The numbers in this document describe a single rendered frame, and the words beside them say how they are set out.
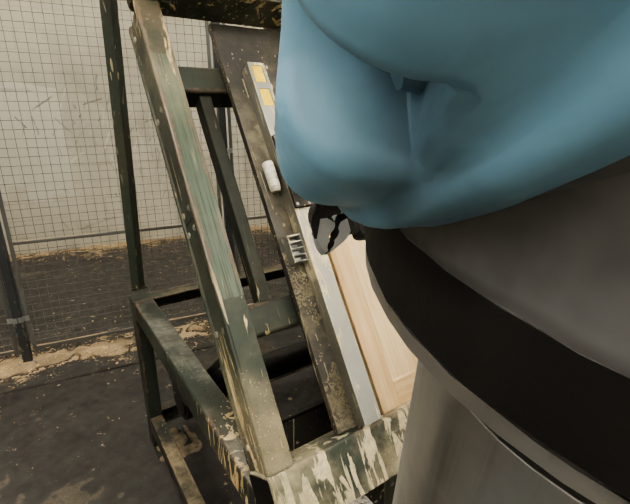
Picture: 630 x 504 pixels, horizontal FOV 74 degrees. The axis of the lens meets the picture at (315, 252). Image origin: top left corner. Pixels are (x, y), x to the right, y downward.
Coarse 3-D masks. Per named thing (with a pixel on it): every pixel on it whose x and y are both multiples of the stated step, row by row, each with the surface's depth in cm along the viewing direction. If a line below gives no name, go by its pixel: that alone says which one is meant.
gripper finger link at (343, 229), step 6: (336, 216) 64; (342, 216) 64; (336, 222) 64; (342, 222) 63; (348, 222) 64; (336, 228) 65; (342, 228) 64; (348, 228) 65; (330, 234) 67; (336, 234) 66; (342, 234) 65; (348, 234) 66; (330, 240) 67; (336, 240) 66; (342, 240) 67; (330, 246) 67; (336, 246) 67
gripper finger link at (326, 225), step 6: (324, 222) 62; (330, 222) 62; (324, 228) 63; (330, 228) 63; (318, 234) 63; (324, 234) 64; (318, 240) 64; (324, 240) 65; (318, 246) 66; (324, 246) 66; (324, 252) 67
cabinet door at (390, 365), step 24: (336, 264) 106; (360, 264) 110; (360, 288) 108; (360, 312) 105; (384, 312) 109; (360, 336) 103; (384, 336) 107; (384, 360) 104; (408, 360) 108; (384, 384) 102; (408, 384) 106; (384, 408) 100
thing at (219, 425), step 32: (192, 288) 198; (160, 320) 166; (160, 352) 152; (192, 352) 144; (288, 352) 160; (192, 384) 127; (224, 384) 143; (160, 416) 203; (192, 416) 139; (224, 416) 114; (288, 416) 108; (320, 416) 113; (160, 448) 191; (224, 448) 104; (192, 480) 168
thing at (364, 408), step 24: (264, 72) 112; (264, 120) 108; (288, 192) 104; (312, 240) 103; (312, 264) 101; (312, 288) 103; (336, 288) 102; (336, 312) 100; (336, 336) 98; (336, 360) 99; (360, 360) 99; (360, 384) 97; (360, 408) 95
